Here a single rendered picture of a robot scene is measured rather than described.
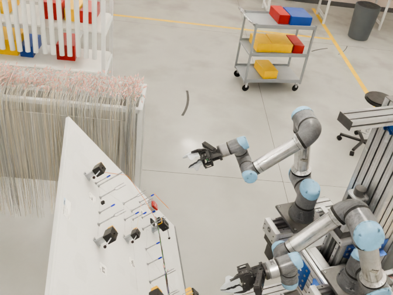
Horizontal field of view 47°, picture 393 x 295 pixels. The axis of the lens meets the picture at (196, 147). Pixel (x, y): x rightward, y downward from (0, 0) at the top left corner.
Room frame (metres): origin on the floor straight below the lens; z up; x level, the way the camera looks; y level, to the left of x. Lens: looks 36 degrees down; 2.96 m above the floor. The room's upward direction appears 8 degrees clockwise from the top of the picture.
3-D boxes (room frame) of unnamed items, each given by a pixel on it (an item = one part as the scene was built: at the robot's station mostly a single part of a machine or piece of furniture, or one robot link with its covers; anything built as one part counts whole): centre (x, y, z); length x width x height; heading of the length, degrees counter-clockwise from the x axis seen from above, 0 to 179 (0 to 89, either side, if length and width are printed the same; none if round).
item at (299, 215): (1.96, -0.67, 1.21); 0.15 x 0.15 x 0.10
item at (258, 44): (5.88, -0.79, 0.54); 0.99 x 0.50 x 1.08; 107
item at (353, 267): (1.51, -0.88, 1.33); 0.13 x 0.12 x 0.14; 12
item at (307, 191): (1.97, -0.67, 1.33); 0.13 x 0.12 x 0.14; 13
